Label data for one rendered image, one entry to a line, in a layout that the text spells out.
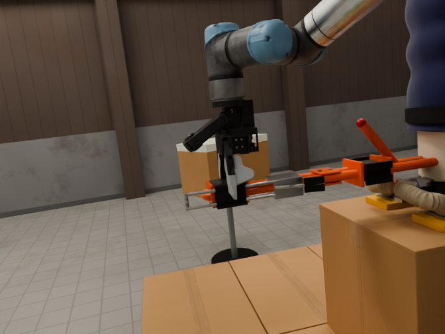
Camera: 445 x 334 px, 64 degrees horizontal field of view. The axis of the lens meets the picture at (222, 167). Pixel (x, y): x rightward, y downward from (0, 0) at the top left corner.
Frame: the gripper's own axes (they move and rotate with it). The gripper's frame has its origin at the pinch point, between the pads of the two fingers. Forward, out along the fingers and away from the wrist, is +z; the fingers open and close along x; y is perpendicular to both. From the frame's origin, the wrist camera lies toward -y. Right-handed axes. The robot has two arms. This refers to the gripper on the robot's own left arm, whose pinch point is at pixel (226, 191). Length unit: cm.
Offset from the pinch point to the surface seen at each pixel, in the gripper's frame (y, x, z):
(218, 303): 1, 45, 54
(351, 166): 30.9, 0.0, -1.7
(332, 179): 24.4, -2.7, 0.1
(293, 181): 14.9, -2.8, -0.8
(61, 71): -136, 510, -91
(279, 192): 11.3, -2.8, 1.2
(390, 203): 44.5, 4.8, 10.8
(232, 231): 38, 196, 83
